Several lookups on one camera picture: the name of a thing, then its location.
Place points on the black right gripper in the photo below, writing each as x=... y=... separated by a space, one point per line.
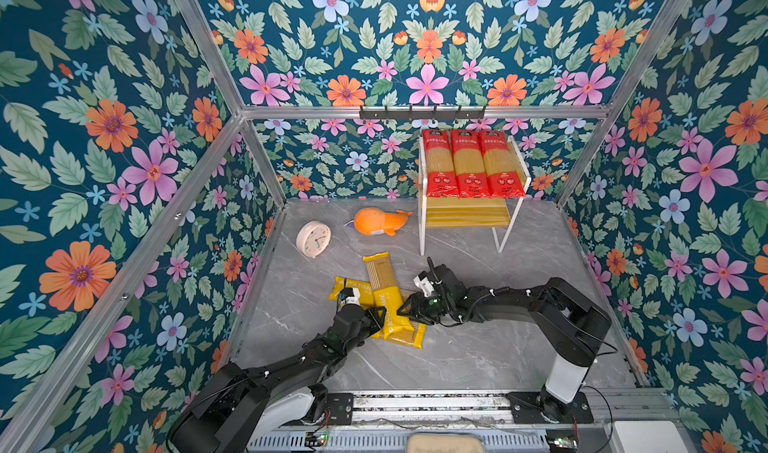
x=416 y=308

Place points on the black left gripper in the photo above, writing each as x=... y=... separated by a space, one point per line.
x=371 y=315

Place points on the yellow pastatime bag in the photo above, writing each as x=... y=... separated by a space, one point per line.
x=387 y=294
x=413 y=339
x=361 y=291

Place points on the yellow Pastatime bag top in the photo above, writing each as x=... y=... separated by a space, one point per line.
x=387 y=294

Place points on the red spaghetti bag front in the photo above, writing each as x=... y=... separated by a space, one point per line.
x=440 y=171

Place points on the red spaghetti bag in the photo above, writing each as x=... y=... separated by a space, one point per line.
x=501 y=167
x=440 y=171

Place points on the red spaghetti bag under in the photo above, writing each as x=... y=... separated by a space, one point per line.
x=469 y=164

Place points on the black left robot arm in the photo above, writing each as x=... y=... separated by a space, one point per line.
x=226 y=412

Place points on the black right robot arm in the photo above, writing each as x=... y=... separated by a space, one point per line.
x=574 y=325

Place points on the white wooden two-tier shelf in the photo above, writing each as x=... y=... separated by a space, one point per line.
x=497 y=214

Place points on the round pink alarm clock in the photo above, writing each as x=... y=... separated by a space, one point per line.
x=313 y=238

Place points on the orange plush whale toy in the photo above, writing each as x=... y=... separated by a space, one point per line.
x=372 y=221

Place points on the beige padded object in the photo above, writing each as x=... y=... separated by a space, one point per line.
x=443 y=443

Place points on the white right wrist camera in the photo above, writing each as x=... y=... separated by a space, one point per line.
x=425 y=285

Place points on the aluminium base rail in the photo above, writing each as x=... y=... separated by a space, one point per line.
x=412 y=408

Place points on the black hook rail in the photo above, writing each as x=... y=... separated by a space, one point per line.
x=409 y=113

